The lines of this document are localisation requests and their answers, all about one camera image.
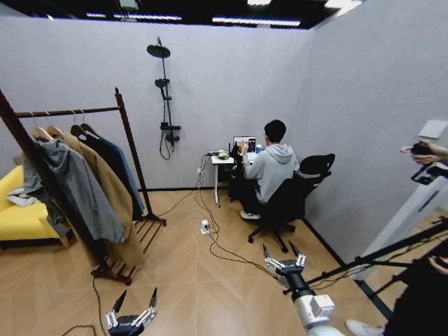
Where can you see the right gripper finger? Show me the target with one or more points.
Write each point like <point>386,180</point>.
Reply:
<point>299,257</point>
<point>270,260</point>

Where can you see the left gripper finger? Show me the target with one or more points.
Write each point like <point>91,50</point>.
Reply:
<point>115,311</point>
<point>150,308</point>

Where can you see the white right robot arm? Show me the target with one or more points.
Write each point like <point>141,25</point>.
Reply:
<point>316,311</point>

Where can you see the grey hooded garment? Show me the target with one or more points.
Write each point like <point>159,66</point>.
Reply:
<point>75,189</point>

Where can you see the dark wooden hanger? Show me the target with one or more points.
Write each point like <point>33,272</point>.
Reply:
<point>89,129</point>
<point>77,130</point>

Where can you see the light wooden hanger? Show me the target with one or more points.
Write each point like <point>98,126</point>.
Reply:
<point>55,131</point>
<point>41,133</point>

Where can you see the black office chair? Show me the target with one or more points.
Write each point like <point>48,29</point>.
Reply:
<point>297,196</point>

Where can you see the white power strip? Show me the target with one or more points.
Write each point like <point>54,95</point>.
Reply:
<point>205,227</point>

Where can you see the white shoe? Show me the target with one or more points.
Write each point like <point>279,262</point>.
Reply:
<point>362,328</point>

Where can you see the black tripod stand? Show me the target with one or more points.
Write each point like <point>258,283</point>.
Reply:
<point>385,252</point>

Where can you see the black hanging bag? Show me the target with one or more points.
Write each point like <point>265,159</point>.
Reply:
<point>235,175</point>

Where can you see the seated person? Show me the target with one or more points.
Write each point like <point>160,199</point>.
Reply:
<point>271,168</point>

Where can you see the white desk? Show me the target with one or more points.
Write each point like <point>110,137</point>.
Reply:
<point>220,168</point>

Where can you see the blue cup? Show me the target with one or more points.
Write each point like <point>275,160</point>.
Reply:
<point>259,148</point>

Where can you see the bowl with fruit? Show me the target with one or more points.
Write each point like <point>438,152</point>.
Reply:
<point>222,155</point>

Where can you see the tan long coat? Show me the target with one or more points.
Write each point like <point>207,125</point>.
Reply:
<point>112,196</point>

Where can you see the open laptop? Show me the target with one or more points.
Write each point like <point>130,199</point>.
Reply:
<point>245,143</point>

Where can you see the white leaning panel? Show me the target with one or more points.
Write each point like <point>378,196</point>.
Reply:
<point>409,210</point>

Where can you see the person in black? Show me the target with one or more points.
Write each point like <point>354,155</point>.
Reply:
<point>420,301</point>

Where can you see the yellow sofa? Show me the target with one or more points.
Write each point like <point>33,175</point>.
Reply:
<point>21,217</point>

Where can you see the dark blue shirt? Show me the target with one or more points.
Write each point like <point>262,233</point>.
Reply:
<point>120,168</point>

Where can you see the dark wooden clothes rack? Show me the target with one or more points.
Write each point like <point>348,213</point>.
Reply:
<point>130,147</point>

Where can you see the black handheld device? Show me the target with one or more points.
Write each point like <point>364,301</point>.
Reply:
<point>420,148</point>

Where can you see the person's hand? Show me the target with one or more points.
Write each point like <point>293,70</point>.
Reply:
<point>435,150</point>

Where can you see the black shower set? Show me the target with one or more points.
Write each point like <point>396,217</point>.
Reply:
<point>164,98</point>

